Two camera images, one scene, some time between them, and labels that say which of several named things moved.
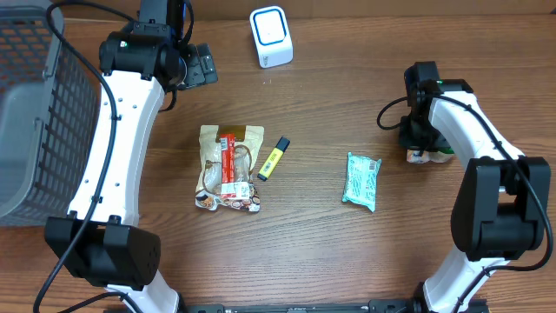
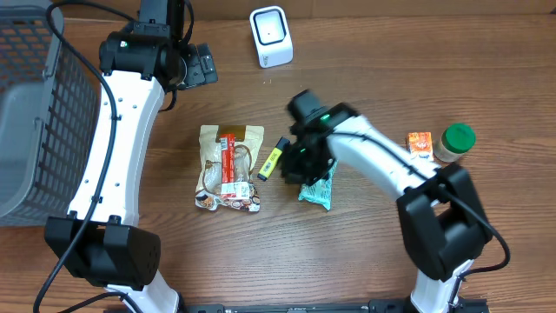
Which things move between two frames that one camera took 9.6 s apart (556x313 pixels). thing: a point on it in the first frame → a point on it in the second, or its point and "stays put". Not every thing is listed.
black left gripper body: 191,69 stays put
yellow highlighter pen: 273,159 stays put
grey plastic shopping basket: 49,98 stays put
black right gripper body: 419,134 → 303,164
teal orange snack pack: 361,175 → 320,190
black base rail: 407,305 stays put
